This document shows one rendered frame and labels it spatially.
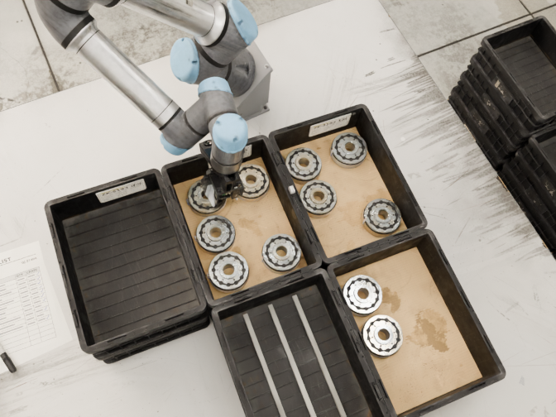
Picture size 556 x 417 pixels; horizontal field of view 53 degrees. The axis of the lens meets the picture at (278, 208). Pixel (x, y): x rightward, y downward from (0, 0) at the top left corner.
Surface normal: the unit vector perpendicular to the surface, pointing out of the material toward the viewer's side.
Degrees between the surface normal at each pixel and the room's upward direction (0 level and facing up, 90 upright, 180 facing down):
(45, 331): 0
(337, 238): 0
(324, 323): 0
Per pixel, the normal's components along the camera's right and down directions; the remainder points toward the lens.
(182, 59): -0.68, 0.11
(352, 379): 0.07, -0.38
